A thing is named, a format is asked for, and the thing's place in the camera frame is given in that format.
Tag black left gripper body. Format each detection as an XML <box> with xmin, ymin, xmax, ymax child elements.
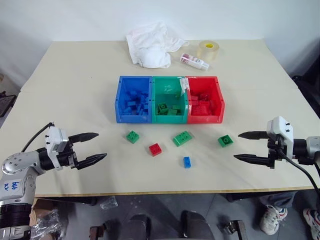
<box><xmin>56</xmin><ymin>141</ymin><xmax>81</xmax><ymax>171</ymax></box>

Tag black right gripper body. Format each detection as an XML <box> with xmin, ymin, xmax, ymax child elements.
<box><xmin>266</xmin><ymin>132</ymin><xmax>286</xmax><ymax>171</ymax></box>

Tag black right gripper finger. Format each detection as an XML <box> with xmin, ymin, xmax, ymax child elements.
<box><xmin>233</xmin><ymin>153</ymin><xmax>271</xmax><ymax>168</ymax></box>
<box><xmin>237</xmin><ymin>130</ymin><xmax>270</xmax><ymax>141</ymax></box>

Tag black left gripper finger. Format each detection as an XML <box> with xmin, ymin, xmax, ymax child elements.
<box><xmin>76</xmin><ymin>152</ymin><xmax>108</xmax><ymax>171</ymax></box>
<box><xmin>68</xmin><ymin>132</ymin><xmax>100</xmax><ymax>145</ymax></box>

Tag green brick with round stud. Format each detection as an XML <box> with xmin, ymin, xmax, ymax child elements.
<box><xmin>217</xmin><ymin>134</ymin><xmax>234</xmax><ymax>149</ymax></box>
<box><xmin>156</xmin><ymin>102</ymin><xmax>169</xmax><ymax>116</ymax></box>

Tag clear plastic bag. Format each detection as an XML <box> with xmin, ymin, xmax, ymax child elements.
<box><xmin>99</xmin><ymin>195</ymin><xmax>119</xmax><ymax>211</ymax></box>

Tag green square toy brick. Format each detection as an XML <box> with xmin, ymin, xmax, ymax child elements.
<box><xmin>125</xmin><ymin>130</ymin><xmax>141</xmax><ymax>145</ymax></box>

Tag blue jeans leg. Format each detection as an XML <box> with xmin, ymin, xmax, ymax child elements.
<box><xmin>258</xmin><ymin>191</ymin><xmax>297</xmax><ymax>209</ymax></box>

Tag red plastic bin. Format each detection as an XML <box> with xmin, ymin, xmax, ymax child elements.
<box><xmin>186</xmin><ymin>75</ymin><xmax>226</xmax><ymax>124</ymax></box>

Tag blue plastic bin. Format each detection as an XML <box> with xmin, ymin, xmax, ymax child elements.
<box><xmin>114</xmin><ymin>75</ymin><xmax>154</xmax><ymax>124</ymax></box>

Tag red square toy brick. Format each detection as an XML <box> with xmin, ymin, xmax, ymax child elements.
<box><xmin>148</xmin><ymin>142</ymin><xmax>163</xmax><ymax>157</ymax></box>

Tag white sneaker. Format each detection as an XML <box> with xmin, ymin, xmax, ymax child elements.
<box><xmin>302</xmin><ymin>208</ymin><xmax>320</xmax><ymax>240</ymax></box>
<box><xmin>259</xmin><ymin>204</ymin><xmax>289</xmax><ymax>236</ymax></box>

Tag cardboard box with plastic wrap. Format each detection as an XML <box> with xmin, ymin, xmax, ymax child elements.
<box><xmin>29</xmin><ymin>199</ymin><xmax>69</xmax><ymax>240</ymax></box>

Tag green long toy brick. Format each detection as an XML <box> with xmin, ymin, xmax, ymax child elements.
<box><xmin>172</xmin><ymin>130</ymin><xmax>195</xmax><ymax>148</ymax></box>

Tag green flat toy brick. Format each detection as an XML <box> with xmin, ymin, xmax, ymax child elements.
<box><xmin>167</xmin><ymin>105</ymin><xmax>183</xmax><ymax>117</ymax></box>

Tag green plastic bin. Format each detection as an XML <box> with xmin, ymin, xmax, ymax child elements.
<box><xmin>150</xmin><ymin>75</ymin><xmax>189</xmax><ymax>124</ymax></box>

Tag clear tape roll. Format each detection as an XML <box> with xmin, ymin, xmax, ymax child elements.
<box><xmin>196</xmin><ymin>40</ymin><xmax>221</xmax><ymax>62</ymax></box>

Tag small clear spray bottle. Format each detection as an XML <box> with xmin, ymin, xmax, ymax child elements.
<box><xmin>180</xmin><ymin>52</ymin><xmax>210</xmax><ymax>72</ymax></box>

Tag crumpled white cloth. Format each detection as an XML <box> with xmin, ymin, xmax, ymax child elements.
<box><xmin>125</xmin><ymin>20</ymin><xmax>189</xmax><ymax>69</ymax></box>

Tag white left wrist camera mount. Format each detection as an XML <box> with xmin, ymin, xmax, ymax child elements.
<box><xmin>45</xmin><ymin>126</ymin><xmax>69</xmax><ymax>172</ymax></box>

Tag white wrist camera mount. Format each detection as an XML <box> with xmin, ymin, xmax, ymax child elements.
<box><xmin>45</xmin><ymin>126</ymin><xmax>69</xmax><ymax>172</ymax></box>
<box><xmin>265</xmin><ymin>115</ymin><xmax>295</xmax><ymax>161</ymax></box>

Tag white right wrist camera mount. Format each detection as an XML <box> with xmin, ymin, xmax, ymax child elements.
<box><xmin>265</xmin><ymin>115</ymin><xmax>295</xmax><ymax>161</ymax></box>

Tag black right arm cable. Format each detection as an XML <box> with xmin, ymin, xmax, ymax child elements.
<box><xmin>281</xmin><ymin>148</ymin><xmax>320</xmax><ymax>197</ymax></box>

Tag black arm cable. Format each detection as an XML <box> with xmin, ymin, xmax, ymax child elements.
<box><xmin>281</xmin><ymin>148</ymin><xmax>320</xmax><ymax>197</ymax></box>
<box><xmin>20</xmin><ymin>122</ymin><xmax>55</xmax><ymax>154</ymax></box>

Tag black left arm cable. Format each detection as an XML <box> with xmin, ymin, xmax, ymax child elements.
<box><xmin>20</xmin><ymin>122</ymin><xmax>55</xmax><ymax>154</ymax></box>

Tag black table frame bar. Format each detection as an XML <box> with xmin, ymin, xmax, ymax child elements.
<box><xmin>35</xmin><ymin>196</ymin><xmax>98</xmax><ymax>207</ymax></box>
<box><xmin>226</xmin><ymin>192</ymin><xmax>261</xmax><ymax>203</ymax></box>

